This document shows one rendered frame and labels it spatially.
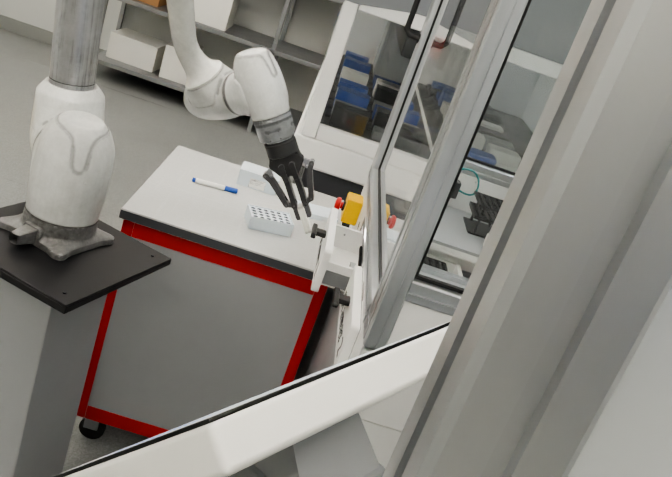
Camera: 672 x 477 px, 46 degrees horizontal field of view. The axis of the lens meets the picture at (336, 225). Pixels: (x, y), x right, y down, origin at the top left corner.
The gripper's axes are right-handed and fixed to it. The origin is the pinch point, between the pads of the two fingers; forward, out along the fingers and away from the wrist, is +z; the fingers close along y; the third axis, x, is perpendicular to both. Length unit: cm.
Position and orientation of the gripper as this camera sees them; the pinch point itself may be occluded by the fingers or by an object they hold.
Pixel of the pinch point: (304, 218)
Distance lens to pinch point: 188.7
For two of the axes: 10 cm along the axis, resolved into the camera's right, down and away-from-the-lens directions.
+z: 2.8, 9.0, 3.3
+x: 0.5, -3.5, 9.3
